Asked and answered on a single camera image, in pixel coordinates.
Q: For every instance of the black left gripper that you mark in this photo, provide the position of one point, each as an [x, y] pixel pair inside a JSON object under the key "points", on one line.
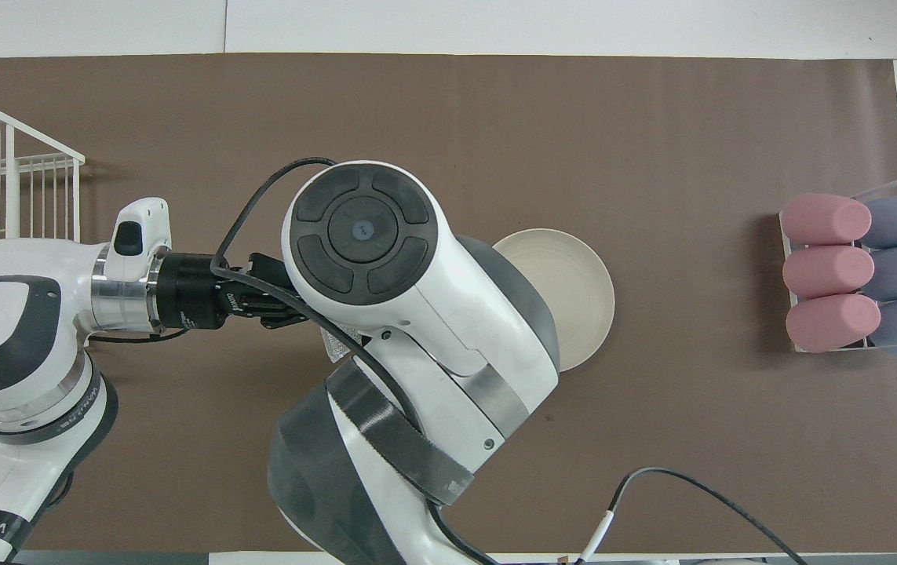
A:
{"points": [[185, 290]]}

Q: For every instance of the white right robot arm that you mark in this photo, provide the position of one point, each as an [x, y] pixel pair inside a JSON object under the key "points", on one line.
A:
{"points": [[432, 329]]}

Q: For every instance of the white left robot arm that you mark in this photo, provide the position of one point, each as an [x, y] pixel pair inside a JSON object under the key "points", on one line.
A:
{"points": [[16, 337]]}

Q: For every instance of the cream round plate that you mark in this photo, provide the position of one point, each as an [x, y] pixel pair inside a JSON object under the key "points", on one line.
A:
{"points": [[581, 298]]}

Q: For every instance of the brown table mat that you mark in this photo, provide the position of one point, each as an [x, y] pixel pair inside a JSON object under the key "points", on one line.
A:
{"points": [[652, 141]]}

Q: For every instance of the pink plastic cup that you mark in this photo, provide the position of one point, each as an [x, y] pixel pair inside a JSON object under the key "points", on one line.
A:
{"points": [[825, 218], [829, 323], [825, 271]]}

